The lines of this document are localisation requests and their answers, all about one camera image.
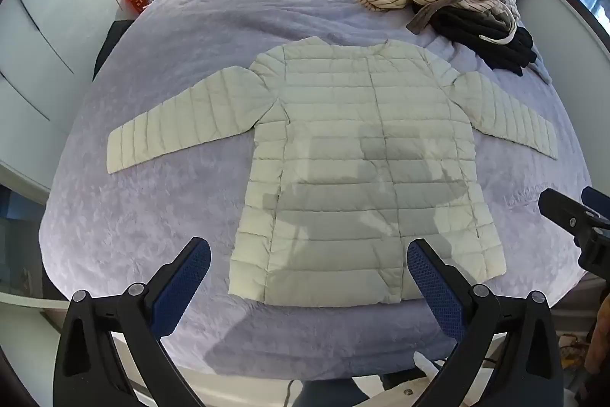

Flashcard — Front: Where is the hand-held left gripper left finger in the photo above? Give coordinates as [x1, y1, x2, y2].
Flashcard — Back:
[53, 236, 212, 407]

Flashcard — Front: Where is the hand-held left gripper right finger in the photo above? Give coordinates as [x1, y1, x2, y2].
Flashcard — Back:
[406, 238, 565, 407]

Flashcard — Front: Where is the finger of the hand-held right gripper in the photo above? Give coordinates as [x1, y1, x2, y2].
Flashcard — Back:
[580, 186, 610, 211]
[538, 188, 610, 241]

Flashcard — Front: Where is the white quilted puffer jacket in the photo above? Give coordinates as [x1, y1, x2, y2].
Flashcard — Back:
[106, 36, 559, 307]

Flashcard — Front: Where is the black garment with white trim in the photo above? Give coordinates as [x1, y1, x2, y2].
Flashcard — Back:
[412, 2, 535, 76]

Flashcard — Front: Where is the bed with lavender blanket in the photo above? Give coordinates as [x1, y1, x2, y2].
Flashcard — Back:
[38, 0, 589, 389]

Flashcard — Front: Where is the white wardrobe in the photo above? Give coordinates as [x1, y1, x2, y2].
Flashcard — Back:
[0, 0, 130, 179]

